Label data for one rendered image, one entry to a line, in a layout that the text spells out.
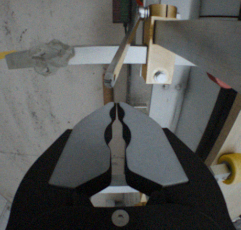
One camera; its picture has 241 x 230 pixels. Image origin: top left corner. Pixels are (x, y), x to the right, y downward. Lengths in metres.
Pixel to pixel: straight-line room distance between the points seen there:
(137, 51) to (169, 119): 0.45
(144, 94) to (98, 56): 0.25
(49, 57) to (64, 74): 0.98
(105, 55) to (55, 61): 0.08
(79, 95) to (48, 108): 0.35
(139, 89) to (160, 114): 0.20
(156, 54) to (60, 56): 0.16
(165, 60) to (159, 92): 0.32
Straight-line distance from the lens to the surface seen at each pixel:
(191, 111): 0.57
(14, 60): 0.32
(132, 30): 0.18
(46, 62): 0.28
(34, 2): 1.27
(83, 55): 0.26
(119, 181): 0.33
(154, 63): 0.26
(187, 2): 0.55
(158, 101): 0.59
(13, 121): 1.78
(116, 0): 0.41
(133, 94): 0.46
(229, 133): 0.40
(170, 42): 0.18
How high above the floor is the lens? 1.11
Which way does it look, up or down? 58 degrees down
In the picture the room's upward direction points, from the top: 176 degrees clockwise
